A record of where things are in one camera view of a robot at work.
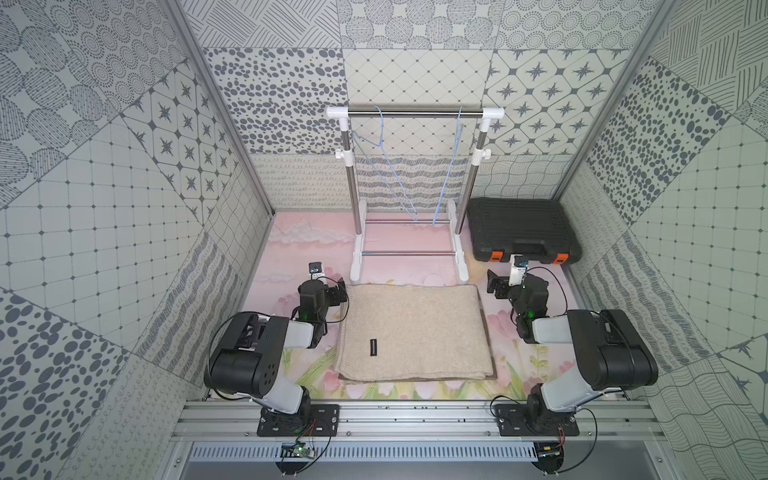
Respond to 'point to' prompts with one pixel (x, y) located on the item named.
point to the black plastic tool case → (532, 227)
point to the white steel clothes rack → (360, 207)
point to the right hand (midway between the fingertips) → (503, 273)
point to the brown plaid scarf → (491, 376)
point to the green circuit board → (304, 451)
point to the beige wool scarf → (413, 332)
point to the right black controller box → (550, 455)
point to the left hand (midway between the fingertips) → (320, 275)
